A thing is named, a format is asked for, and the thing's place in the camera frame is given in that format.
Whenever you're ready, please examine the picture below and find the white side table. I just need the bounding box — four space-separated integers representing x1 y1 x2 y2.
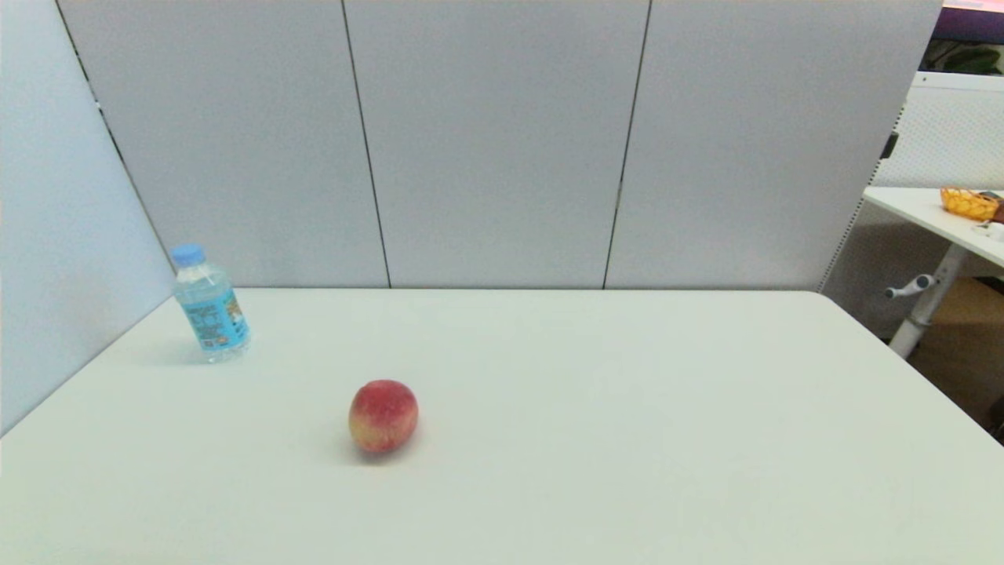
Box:
863 185 1004 359

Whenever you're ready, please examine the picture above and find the green plant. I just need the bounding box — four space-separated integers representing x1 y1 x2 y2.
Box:
926 38 1004 75

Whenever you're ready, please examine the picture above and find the dark purple board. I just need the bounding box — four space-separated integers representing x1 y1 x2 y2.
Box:
933 4 1004 44

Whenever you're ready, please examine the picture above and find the yellow wire basket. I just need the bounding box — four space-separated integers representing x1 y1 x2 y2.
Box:
940 186 1002 221

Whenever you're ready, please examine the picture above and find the white perforated panel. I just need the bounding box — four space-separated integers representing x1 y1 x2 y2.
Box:
818 71 1004 340

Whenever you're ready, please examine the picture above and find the grey crank handle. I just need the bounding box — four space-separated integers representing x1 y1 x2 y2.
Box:
885 273 938 301

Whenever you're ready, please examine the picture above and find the red yellow peach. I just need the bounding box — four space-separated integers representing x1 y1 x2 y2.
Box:
348 380 420 454

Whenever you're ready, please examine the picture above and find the clear soda water bottle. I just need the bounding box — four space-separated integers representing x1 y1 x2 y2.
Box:
170 243 252 363

